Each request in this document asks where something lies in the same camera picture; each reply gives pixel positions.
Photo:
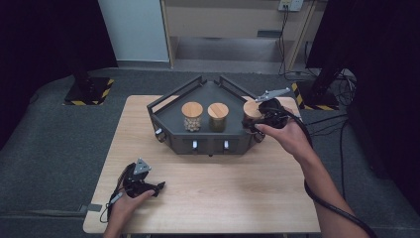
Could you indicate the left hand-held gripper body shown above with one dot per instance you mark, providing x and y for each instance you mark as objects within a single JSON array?
[{"x": 138, "y": 180}]

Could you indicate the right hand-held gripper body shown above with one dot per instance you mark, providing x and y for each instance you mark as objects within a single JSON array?
[{"x": 274, "y": 114}]

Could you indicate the glass jar with red-brown contents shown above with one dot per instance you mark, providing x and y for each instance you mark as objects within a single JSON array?
[{"x": 251, "y": 109}]

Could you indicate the glass jar with olive contents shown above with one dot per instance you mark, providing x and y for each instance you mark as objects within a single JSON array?
[{"x": 218, "y": 110}]

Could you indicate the glass jar with pale beans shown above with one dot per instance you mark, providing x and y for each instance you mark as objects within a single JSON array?
[{"x": 192, "y": 110}]

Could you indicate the black corner shelf rack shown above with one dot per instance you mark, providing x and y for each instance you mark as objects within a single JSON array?
[{"x": 171, "y": 117}]

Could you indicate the person's left hand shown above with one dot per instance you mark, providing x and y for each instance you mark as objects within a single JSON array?
[{"x": 127, "y": 206}]

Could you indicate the person's right hand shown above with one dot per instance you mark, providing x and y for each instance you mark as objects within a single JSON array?
[{"x": 290, "y": 139}]

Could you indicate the hazard-striped stand base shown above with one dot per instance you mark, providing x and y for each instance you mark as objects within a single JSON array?
[
  {"x": 87, "y": 95},
  {"x": 317, "y": 102}
]

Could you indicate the grey table edge tab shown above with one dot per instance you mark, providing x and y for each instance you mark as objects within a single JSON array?
[{"x": 90, "y": 208}]

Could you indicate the dark curtain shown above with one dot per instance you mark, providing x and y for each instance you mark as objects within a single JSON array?
[
  {"x": 46, "y": 39},
  {"x": 383, "y": 66}
]

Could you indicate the white panel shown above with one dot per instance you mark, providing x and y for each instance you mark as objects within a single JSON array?
[{"x": 133, "y": 29}]

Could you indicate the black stand post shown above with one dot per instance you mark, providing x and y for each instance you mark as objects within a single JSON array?
[
  {"x": 81, "y": 72},
  {"x": 325, "y": 81}
]

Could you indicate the wall power outlet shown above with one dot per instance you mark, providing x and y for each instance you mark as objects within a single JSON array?
[{"x": 290, "y": 4}]

